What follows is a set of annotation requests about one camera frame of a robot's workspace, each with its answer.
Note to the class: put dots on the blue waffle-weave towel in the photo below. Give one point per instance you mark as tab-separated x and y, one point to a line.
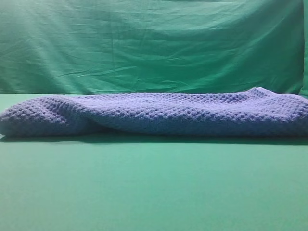
257	112

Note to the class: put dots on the green backdrop cloth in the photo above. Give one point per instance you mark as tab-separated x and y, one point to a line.
173	46

